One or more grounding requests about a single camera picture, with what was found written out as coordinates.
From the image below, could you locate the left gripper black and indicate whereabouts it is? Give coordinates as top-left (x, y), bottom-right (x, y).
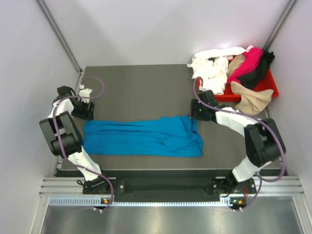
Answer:
top-left (71, 97), bottom-right (95, 121)

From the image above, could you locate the blue t shirt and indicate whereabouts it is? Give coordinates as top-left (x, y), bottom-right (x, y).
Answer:
top-left (83, 116), bottom-right (204, 157)

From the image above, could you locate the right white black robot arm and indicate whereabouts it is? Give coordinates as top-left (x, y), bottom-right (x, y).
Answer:
top-left (189, 90), bottom-right (286, 193)

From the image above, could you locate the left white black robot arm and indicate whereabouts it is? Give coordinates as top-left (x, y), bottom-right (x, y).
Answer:
top-left (39, 85), bottom-right (112, 195)

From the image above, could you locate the white t shirt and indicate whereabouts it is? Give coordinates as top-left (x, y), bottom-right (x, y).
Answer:
top-left (187, 47), bottom-right (246, 95)

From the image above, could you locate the beige t shirt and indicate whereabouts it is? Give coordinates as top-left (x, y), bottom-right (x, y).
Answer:
top-left (228, 54), bottom-right (275, 117)

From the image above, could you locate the black t shirt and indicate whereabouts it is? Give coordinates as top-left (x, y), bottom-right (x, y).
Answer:
top-left (238, 51), bottom-right (275, 90)

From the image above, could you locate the red plastic bin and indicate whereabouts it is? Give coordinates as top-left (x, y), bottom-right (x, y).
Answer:
top-left (190, 47), bottom-right (279, 103)

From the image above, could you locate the pink t shirt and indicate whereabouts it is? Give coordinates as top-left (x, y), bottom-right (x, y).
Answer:
top-left (227, 47), bottom-right (264, 83)

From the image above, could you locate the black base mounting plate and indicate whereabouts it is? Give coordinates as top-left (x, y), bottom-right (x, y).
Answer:
top-left (82, 176), bottom-right (257, 202)

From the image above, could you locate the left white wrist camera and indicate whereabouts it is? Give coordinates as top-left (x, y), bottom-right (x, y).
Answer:
top-left (78, 84), bottom-right (93, 103)

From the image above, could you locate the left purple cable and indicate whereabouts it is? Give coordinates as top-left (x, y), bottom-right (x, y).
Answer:
top-left (53, 76), bottom-right (115, 212)

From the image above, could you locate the purple cable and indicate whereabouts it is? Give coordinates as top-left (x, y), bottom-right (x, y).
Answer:
top-left (53, 76), bottom-right (115, 212)
top-left (193, 77), bottom-right (287, 212)

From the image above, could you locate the grey slotted cable duct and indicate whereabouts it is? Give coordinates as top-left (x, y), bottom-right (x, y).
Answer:
top-left (48, 196), bottom-right (244, 207)

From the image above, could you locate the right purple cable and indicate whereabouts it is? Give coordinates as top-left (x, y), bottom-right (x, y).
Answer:
top-left (193, 77), bottom-right (287, 212)

